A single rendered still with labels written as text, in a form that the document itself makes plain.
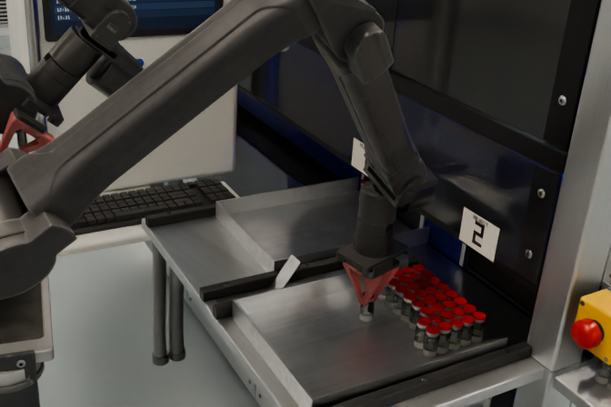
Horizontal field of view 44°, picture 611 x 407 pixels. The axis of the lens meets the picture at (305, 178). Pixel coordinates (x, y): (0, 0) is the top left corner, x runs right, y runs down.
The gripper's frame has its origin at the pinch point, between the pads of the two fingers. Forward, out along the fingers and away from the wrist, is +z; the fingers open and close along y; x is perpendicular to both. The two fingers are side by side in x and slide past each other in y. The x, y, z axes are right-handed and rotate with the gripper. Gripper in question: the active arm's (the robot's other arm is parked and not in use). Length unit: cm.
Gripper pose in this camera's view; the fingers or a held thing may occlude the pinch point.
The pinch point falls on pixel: (367, 298)
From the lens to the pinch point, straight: 122.4
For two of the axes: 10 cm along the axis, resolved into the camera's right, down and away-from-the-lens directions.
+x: -6.9, -3.4, 6.4
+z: -0.6, 9.1, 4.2
